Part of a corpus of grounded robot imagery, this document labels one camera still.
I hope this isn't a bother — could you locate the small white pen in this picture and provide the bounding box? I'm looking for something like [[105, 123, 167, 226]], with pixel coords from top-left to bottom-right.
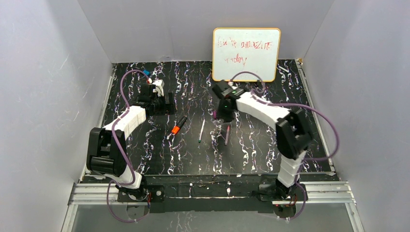
[[278, 66, 290, 73]]

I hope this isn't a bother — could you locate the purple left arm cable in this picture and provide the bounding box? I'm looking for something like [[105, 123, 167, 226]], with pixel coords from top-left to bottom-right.
[[106, 69, 151, 224]]

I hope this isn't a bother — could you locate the blue black marker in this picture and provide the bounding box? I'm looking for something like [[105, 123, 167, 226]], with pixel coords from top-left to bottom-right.
[[143, 70, 151, 76]]

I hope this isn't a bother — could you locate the orange framed whiteboard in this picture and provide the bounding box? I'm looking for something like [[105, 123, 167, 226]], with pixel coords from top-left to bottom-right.
[[212, 28, 281, 82]]

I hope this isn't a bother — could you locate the black orange highlighter pen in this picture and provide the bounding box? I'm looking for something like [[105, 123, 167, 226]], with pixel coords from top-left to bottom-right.
[[171, 116, 187, 135]]

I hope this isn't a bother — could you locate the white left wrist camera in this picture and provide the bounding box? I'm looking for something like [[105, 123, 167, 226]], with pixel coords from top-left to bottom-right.
[[147, 78, 164, 97]]

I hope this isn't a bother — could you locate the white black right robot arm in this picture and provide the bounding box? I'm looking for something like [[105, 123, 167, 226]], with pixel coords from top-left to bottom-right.
[[212, 81, 313, 199]]

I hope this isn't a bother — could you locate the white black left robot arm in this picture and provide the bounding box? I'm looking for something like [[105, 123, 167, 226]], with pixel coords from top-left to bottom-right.
[[86, 80, 176, 189]]

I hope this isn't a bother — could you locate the pink white pen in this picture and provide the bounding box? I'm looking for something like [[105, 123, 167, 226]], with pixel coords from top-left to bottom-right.
[[224, 125, 231, 146]]

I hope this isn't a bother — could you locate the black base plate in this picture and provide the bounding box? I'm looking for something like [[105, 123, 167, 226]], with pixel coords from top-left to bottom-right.
[[118, 174, 310, 214]]

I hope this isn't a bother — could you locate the white green pen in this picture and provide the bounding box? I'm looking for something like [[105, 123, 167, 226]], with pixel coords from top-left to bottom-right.
[[198, 119, 205, 143]]

